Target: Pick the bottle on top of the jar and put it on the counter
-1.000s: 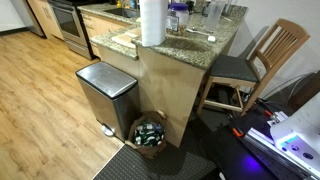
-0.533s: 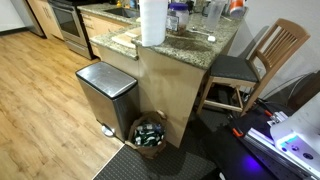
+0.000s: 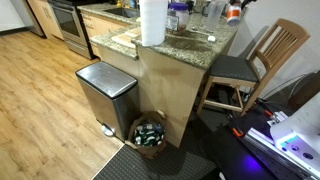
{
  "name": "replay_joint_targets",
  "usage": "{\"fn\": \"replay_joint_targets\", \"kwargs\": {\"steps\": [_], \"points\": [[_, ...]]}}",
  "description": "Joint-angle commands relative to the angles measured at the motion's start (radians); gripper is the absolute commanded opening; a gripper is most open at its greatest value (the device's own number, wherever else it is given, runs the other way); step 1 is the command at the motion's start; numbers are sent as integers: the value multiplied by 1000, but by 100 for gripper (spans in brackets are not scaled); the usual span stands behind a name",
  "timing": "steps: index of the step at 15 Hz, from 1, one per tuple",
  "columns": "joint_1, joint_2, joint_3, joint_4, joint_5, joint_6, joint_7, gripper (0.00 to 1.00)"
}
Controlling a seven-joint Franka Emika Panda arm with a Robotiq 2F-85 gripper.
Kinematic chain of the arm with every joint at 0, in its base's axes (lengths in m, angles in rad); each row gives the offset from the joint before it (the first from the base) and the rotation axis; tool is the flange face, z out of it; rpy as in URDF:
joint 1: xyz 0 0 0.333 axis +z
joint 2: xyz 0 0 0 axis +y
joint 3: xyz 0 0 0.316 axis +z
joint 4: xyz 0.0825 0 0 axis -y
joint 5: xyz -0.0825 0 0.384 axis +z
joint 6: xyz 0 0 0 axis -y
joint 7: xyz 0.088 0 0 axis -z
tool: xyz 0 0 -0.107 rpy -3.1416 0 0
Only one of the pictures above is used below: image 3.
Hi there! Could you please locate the white bottle orange label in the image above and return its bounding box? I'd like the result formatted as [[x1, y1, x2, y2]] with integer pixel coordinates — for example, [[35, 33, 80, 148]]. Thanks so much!
[[226, 0, 242, 27]]

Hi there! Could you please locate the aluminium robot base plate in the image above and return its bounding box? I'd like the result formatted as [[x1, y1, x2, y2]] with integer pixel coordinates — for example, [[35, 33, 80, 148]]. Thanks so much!
[[244, 110, 320, 180]]

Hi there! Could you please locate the white paper towel roll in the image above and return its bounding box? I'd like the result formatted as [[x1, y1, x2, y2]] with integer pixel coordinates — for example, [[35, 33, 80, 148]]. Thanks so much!
[[138, 0, 170, 47]]

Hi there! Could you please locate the brown paper bag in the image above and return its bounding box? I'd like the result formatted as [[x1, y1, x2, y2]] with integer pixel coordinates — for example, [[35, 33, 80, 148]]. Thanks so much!
[[124, 109, 168, 160]]

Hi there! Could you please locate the dark floor mat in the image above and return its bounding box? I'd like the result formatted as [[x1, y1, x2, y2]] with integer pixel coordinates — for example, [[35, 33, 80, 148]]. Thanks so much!
[[91, 109, 235, 180]]

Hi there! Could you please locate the light wooden cutting board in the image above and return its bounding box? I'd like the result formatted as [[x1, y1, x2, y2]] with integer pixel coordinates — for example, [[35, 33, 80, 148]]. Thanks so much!
[[111, 26, 143, 50]]

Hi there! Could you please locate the wooden chair grey cushion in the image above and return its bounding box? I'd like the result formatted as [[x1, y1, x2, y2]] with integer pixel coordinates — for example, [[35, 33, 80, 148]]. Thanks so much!
[[195, 17, 312, 117]]

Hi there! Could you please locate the stainless steel oven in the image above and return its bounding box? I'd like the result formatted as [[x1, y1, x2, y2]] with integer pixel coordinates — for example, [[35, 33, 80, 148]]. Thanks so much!
[[47, 0, 98, 61]]

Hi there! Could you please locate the kitchen sink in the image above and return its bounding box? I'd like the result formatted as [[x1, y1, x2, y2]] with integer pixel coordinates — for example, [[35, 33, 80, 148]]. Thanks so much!
[[103, 6, 141, 20]]

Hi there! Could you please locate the metal spoon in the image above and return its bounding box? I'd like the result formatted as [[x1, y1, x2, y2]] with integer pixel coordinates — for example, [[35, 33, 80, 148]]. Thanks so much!
[[187, 27, 210, 37]]

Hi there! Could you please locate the stainless steel trash can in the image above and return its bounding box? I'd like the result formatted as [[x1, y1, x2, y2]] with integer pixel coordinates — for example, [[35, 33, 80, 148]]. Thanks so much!
[[74, 60, 141, 142]]

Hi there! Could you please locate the clear jar blue lid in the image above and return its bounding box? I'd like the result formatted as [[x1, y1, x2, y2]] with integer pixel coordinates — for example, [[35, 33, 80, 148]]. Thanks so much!
[[166, 2, 191, 36]]

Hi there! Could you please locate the black robot table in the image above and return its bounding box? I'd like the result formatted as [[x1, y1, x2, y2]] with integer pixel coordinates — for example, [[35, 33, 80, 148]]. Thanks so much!
[[202, 102, 320, 180]]

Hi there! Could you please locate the light wood lower cabinet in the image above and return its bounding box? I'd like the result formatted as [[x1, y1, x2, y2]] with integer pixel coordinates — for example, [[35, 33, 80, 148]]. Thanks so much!
[[79, 11, 132, 58]]

